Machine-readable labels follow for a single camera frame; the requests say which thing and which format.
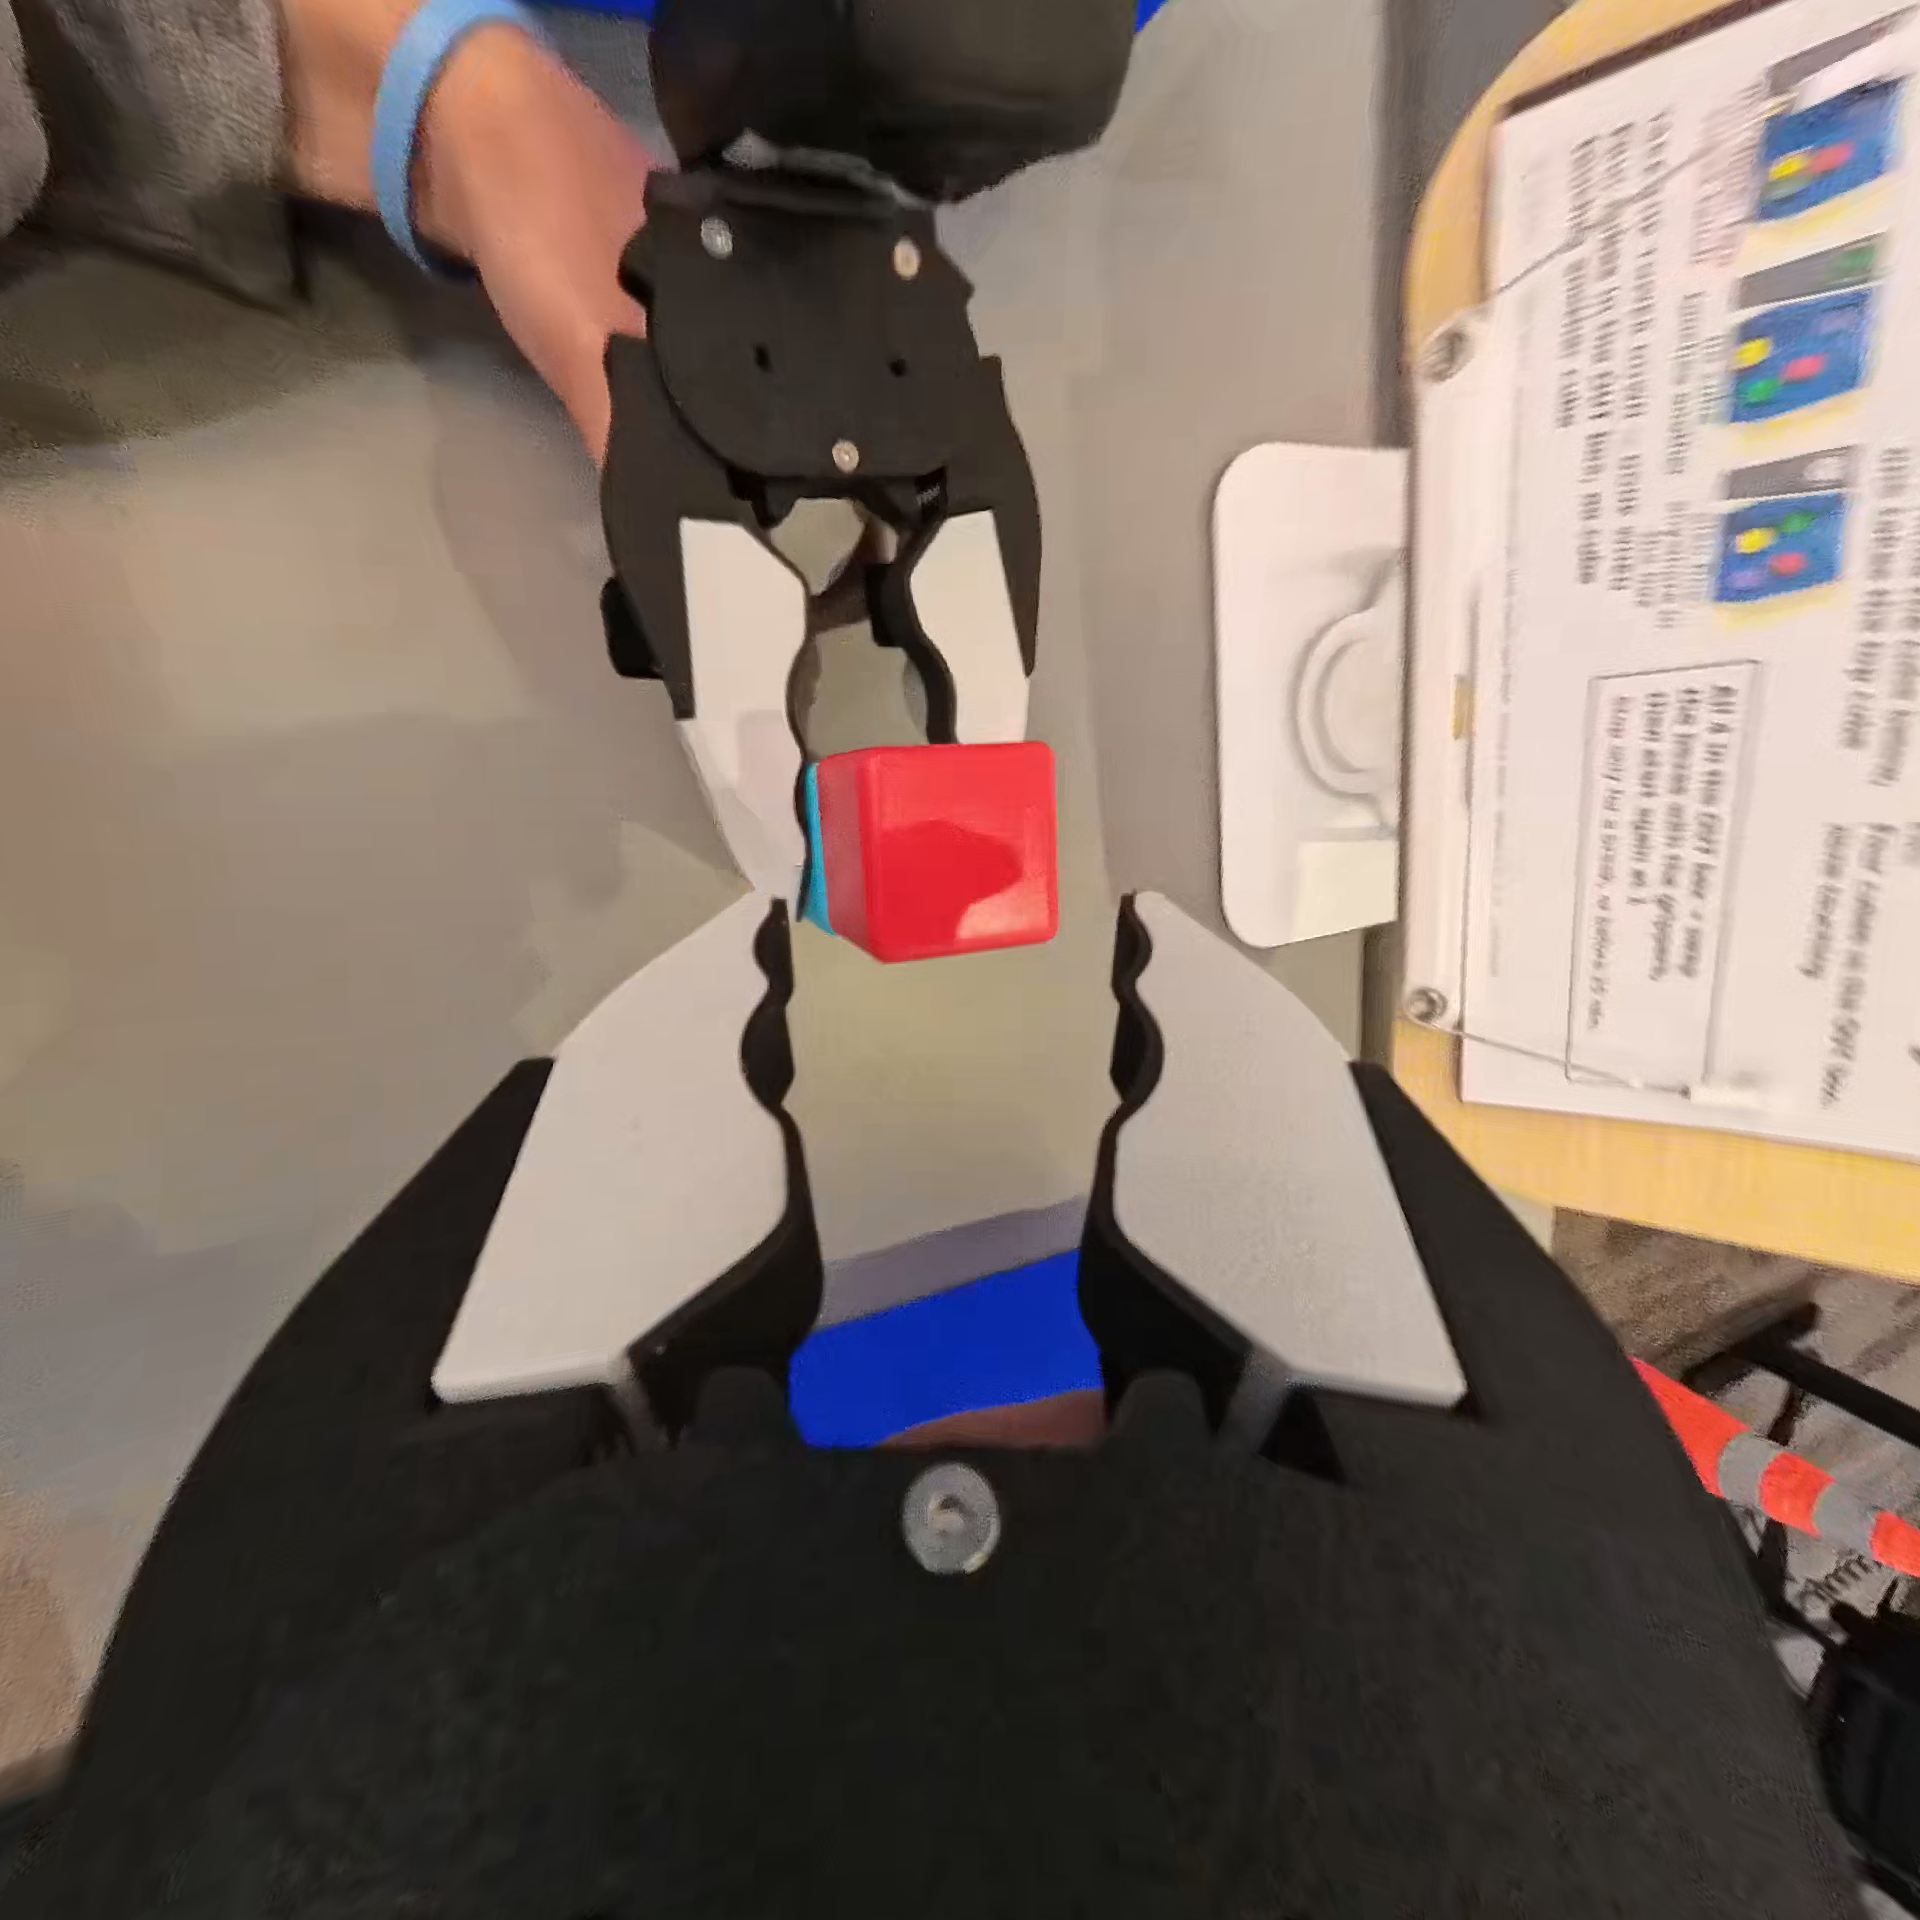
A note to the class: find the person's left hand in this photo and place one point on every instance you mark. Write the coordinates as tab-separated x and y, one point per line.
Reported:
539	203

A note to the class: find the cyan cube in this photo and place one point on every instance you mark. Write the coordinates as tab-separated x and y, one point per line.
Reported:
807	860

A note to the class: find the person's left forearm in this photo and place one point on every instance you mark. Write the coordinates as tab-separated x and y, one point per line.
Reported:
151	116

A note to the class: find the grey desk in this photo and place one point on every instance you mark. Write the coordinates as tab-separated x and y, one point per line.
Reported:
298	680

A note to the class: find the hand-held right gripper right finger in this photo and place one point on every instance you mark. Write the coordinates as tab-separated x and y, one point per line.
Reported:
1269	1187

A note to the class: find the orange traffic cone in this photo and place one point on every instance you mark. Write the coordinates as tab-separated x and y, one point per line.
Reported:
1787	1480

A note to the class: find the printed instruction sheet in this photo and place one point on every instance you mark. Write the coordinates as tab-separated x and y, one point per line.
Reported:
1648	596

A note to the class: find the wooden document stand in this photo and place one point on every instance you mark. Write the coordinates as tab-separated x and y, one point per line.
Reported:
1648	1199

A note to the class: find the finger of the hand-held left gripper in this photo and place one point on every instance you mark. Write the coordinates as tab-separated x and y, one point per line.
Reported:
739	680
979	633

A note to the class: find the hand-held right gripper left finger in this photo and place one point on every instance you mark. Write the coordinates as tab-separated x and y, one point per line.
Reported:
633	1187

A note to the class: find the blue plastic bin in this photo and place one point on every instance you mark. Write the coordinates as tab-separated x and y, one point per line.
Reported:
951	1354

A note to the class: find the red cube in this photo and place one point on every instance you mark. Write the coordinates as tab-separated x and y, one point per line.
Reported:
929	845

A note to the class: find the blue wristband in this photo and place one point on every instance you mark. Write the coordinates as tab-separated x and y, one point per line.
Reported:
395	153

